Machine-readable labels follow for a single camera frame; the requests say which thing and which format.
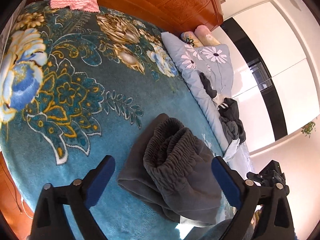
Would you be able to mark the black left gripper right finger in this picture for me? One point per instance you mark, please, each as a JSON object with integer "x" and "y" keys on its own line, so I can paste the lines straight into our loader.
{"x": 275, "y": 221}

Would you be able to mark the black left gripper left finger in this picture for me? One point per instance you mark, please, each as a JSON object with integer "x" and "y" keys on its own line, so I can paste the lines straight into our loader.
{"x": 50, "y": 220}

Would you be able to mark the dark grey sweatpants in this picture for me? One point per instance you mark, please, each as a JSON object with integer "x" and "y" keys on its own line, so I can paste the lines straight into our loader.
{"x": 169, "y": 169}

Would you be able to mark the light blue shirt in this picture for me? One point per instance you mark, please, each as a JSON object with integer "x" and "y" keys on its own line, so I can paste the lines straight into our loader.
{"x": 231, "y": 150}

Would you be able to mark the green plant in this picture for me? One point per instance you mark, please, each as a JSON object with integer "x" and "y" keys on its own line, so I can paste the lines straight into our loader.
{"x": 308, "y": 129}

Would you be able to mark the grey garment on quilt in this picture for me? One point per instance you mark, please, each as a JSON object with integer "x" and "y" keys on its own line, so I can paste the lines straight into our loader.
{"x": 230, "y": 129}

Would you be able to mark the black white jacket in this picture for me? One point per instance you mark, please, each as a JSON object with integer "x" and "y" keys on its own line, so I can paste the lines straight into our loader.
{"x": 227, "y": 107}

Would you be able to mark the white black glossy wardrobe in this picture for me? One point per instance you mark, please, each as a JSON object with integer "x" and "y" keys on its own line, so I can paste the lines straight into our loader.
{"x": 273, "y": 83}

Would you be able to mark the light blue floral quilt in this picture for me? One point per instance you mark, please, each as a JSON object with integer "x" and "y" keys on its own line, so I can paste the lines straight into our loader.
{"x": 208, "y": 73}

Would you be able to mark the teal floral bed blanket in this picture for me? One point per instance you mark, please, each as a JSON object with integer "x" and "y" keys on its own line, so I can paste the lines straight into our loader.
{"x": 76, "y": 86}

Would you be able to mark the pink floral pillow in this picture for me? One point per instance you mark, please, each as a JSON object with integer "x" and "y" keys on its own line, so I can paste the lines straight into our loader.
{"x": 205, "y": 36}

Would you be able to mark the pink knitted cloth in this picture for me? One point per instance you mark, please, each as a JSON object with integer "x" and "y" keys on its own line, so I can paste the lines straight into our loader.
{"x": 83, "y": 5}

